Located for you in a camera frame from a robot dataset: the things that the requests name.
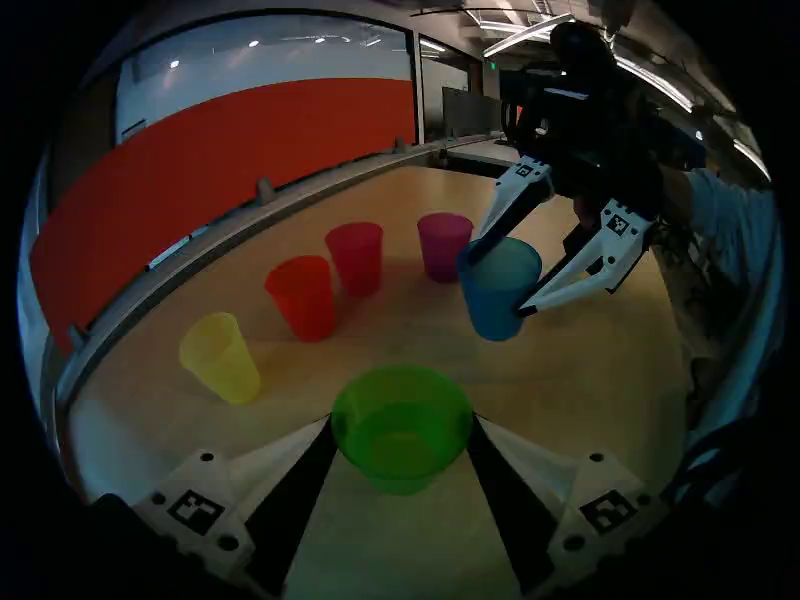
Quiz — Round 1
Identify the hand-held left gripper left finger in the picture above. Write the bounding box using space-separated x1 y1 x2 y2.
132 414 339 600

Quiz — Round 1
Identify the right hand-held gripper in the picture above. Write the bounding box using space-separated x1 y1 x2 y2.
466 21 708 318

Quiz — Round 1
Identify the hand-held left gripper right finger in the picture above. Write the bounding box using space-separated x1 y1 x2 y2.
467 413 669 600

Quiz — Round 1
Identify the blue plastic cup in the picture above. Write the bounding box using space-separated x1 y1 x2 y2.
456 237 543 343

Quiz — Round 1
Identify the green plastic cup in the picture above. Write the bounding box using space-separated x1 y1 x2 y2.
330 365 474 497

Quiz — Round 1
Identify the person's right forearm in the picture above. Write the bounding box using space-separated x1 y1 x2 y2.
656 165 720 233

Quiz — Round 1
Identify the purple plastic cup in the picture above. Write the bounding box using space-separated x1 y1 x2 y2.
417 212 474 284

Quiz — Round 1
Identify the yellow plastic cup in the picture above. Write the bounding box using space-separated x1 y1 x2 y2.
179 312 262 405

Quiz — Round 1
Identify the person's body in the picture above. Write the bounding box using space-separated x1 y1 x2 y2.
643 168 783 501

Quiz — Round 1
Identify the red plastic cup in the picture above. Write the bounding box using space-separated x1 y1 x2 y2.
324 221 384 298

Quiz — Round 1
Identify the orange plastic cup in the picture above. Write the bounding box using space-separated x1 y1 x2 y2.
264 254 339 343

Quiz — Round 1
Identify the red desk screen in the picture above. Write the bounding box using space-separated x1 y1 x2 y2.
29 77 419 358

